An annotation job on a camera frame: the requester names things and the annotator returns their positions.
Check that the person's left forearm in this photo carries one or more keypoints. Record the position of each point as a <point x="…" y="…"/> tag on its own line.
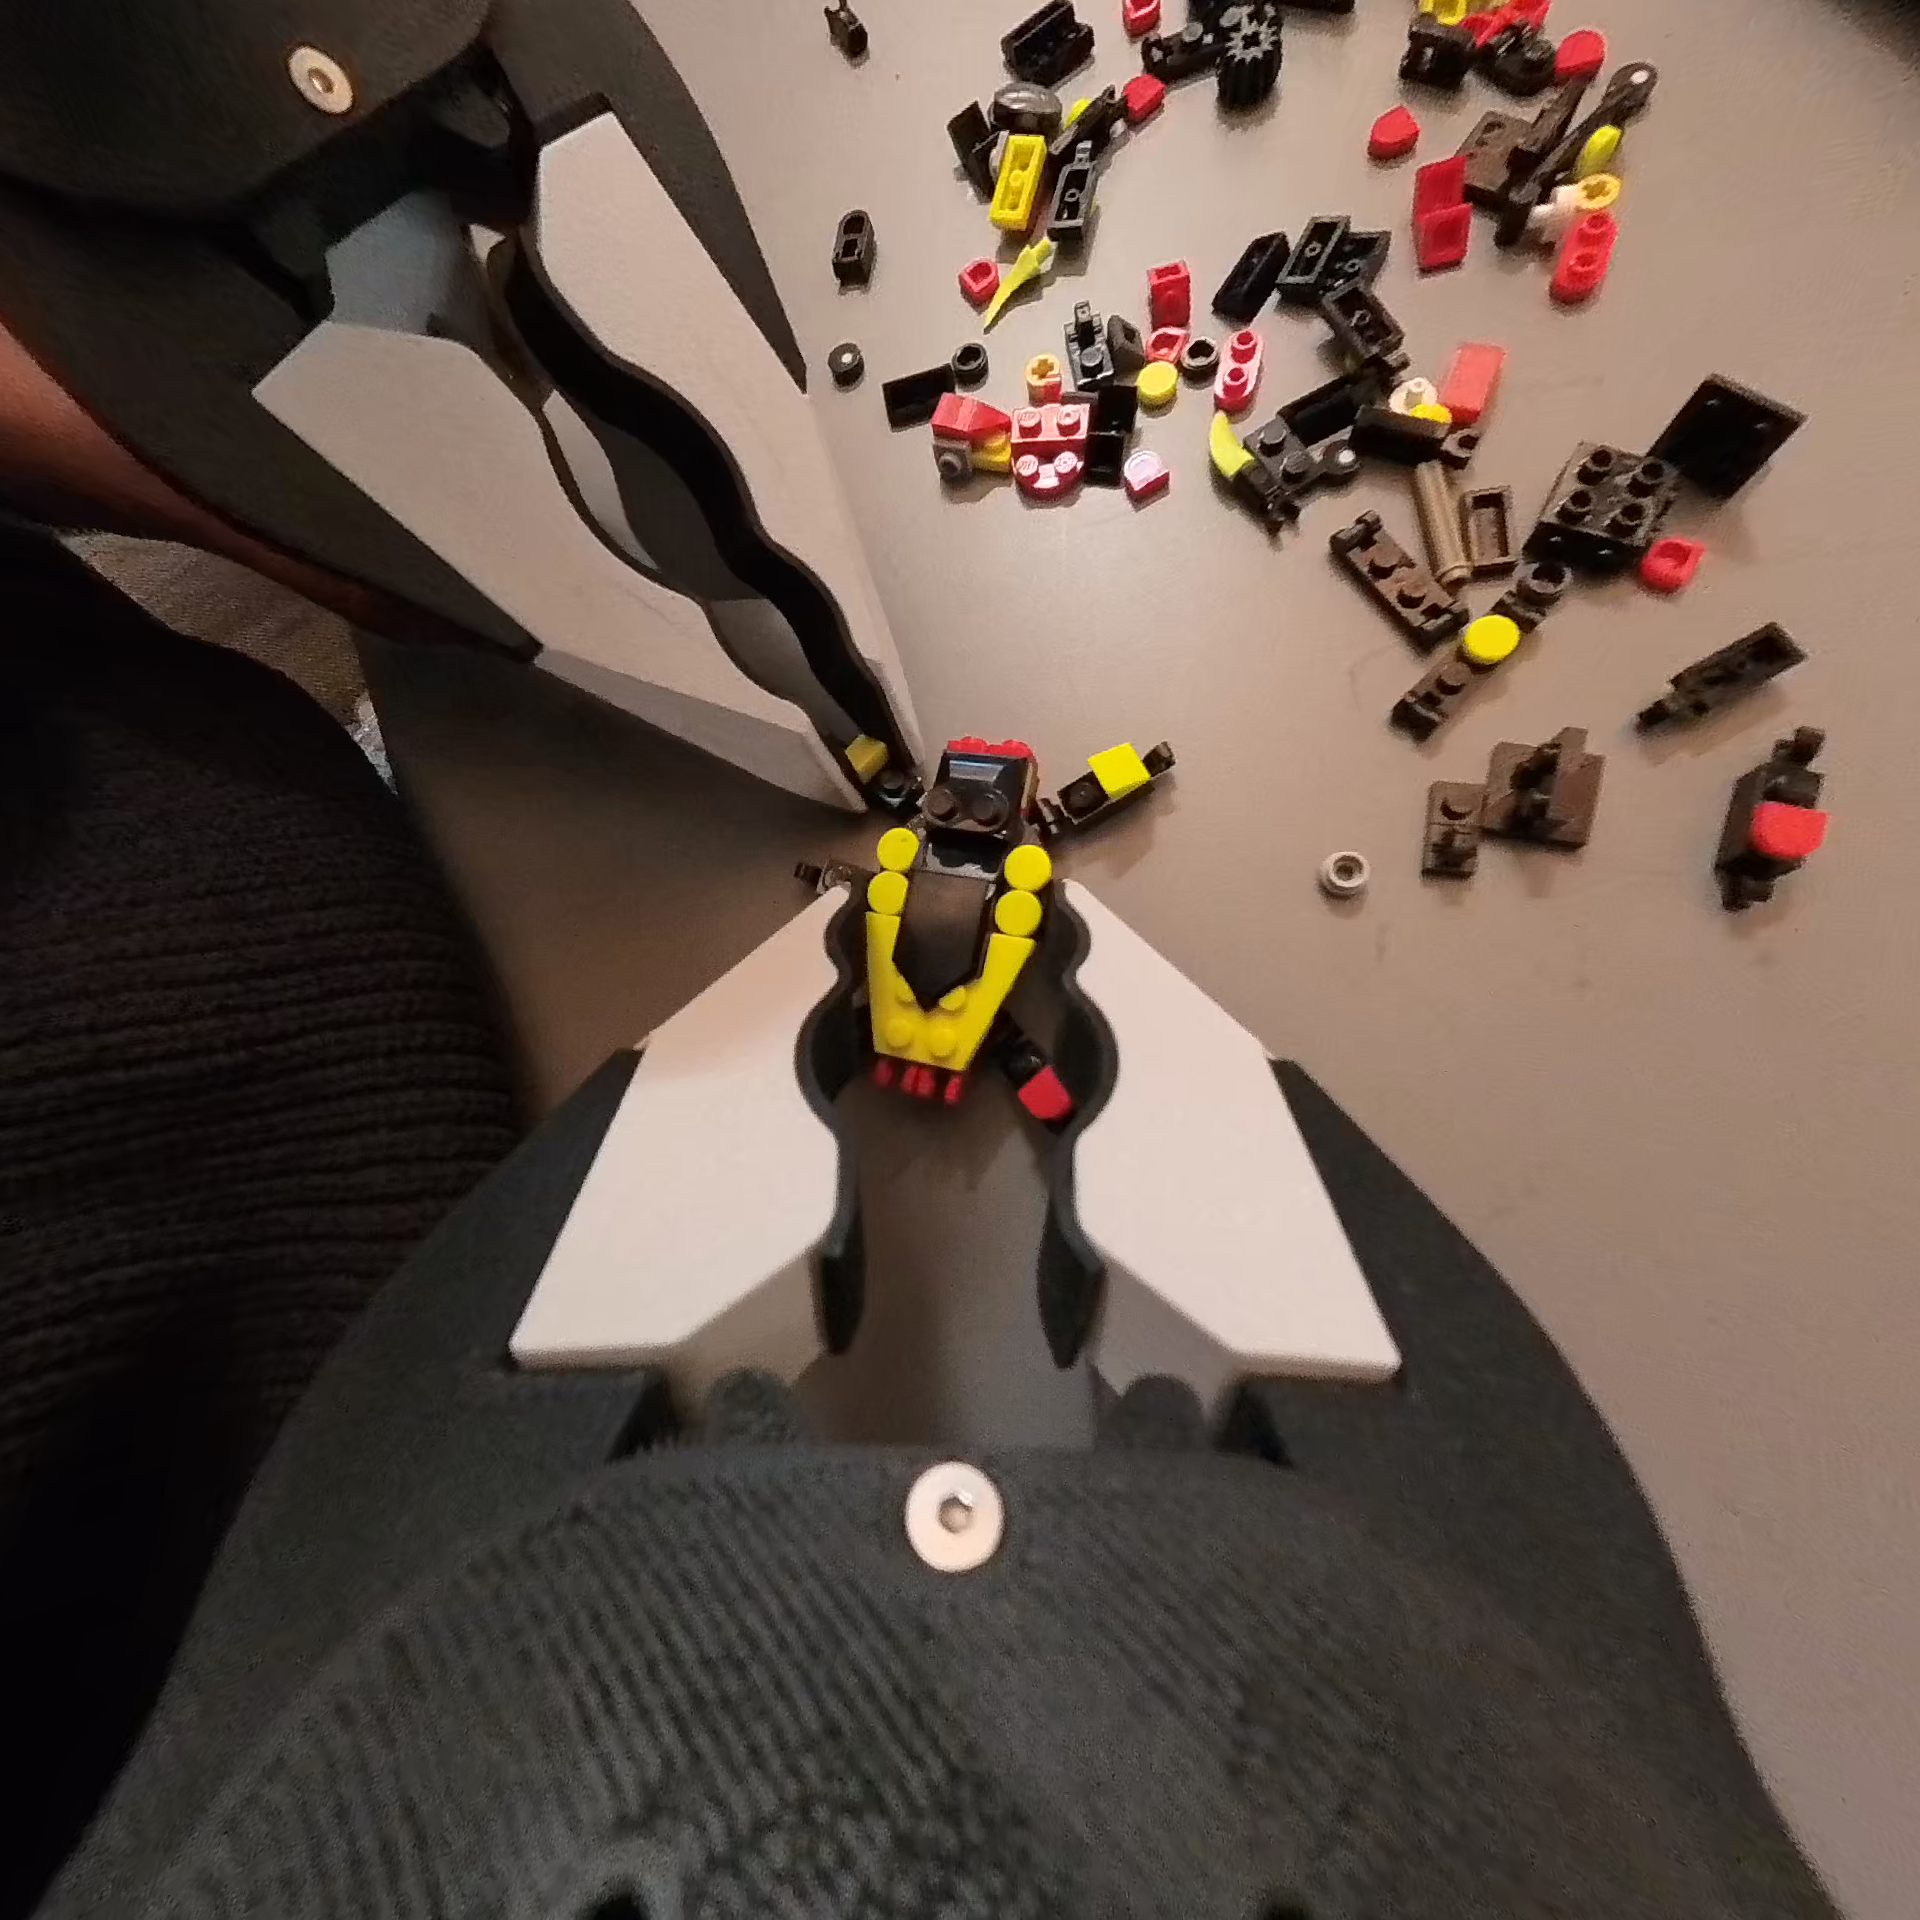
<point x="89" y="450"/>

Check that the pile of loose lego pieces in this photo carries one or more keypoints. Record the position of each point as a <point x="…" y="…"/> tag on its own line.
<point x="1350" y="406"/>

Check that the person's black knit sweater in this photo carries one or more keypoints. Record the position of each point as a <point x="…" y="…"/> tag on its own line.
<point x="182" y="1049"/>

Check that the yellow black lego model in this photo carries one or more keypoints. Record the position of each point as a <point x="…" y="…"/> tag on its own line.
<point x="937" y="974"/>

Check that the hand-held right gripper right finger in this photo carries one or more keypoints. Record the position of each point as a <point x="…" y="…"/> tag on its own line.
<point x="1214" y="1200"/>

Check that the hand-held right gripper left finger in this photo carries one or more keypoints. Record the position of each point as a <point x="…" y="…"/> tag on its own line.
<point x="690" y="1200"/>

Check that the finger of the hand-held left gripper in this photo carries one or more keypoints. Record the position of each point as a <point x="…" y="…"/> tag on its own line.
<point x="750" y="390"/>
<point x="481" y="510"/>

